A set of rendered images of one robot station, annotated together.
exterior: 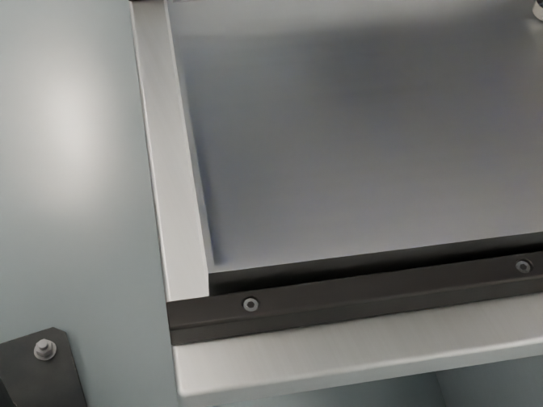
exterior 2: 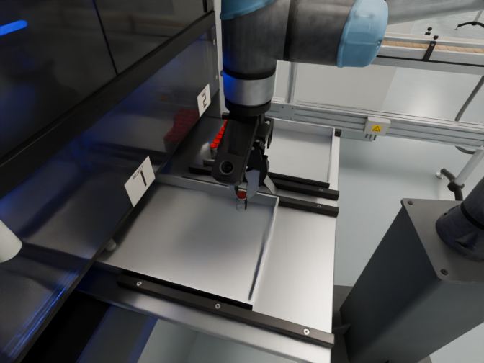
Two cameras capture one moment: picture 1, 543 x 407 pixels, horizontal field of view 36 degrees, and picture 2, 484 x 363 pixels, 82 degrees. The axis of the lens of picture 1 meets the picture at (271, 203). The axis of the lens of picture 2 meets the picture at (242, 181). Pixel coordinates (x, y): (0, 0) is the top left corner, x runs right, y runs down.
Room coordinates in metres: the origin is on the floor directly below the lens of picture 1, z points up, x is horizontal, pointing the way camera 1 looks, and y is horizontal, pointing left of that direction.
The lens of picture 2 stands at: (1.02, 0.13, 1.40)
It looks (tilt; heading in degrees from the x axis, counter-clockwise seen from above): 44 degrees down; 209
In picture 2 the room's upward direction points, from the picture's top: straight up
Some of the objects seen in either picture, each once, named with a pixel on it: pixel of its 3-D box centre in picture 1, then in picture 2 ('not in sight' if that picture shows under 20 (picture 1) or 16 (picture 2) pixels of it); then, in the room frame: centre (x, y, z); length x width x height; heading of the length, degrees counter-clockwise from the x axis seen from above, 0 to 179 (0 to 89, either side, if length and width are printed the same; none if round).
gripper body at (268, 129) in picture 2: not in sight; (248, 127); (0.67, -0.05, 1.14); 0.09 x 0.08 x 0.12; 11
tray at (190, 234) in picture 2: not in sight; (191, 229); (0.76, -0.14, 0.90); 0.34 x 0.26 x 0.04; 103
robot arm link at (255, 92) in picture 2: not in sight; (246, 83); (0.68, -0.05, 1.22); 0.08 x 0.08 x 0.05
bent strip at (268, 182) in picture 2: not in sight; (289, 188); (0.55, 0.01, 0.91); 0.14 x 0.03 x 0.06; 104
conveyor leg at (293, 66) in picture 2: not in sight; (287, 114); (-0.52, -0.38, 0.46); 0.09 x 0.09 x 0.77; 13
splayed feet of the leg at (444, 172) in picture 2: not in sight; (452, 190); (-0.78, 0.74, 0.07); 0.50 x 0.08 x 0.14; 13
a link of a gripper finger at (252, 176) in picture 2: not in sight; (256, 176); (0.67, -0.03, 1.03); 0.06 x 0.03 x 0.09; 11
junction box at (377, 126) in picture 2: not in sight; (376, 126); (-0.58, 0.15, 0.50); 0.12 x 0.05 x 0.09; 103
